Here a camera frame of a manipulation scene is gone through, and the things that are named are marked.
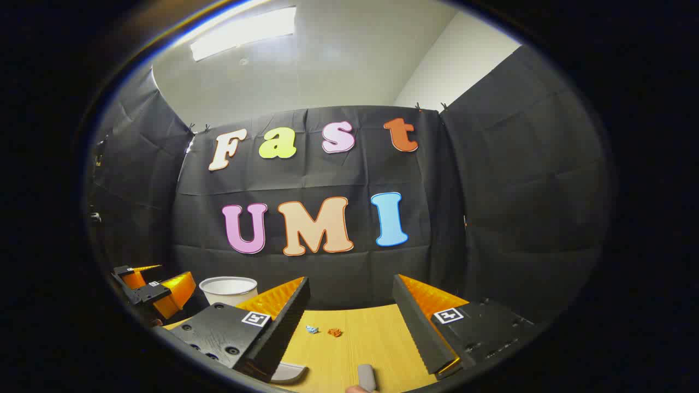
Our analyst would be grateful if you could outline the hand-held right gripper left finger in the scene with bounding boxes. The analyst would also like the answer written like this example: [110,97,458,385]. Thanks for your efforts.
[156,276,312,384]

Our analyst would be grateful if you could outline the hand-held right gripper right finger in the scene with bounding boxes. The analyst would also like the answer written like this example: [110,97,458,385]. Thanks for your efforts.
[392,273,537,381]

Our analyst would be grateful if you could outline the grey dustpan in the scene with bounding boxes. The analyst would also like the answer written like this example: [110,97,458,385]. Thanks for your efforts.
[271,362,309,384]

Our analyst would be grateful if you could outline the white garbage bin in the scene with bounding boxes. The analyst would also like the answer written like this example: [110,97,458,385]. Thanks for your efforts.
[199,276,258,307]

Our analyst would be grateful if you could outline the small grey broom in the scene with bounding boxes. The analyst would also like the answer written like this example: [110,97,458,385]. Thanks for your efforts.
[357,364,378,392]

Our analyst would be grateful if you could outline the wooden desktop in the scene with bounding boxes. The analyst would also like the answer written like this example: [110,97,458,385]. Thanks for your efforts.
[164,303,476,393]

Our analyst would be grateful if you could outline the black backdrop cloth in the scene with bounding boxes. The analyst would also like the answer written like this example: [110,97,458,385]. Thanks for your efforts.
[87,46,615,328]

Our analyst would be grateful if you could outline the ceiling light panel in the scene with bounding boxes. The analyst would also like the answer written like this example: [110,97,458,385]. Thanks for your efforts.
[189,6,297,62]

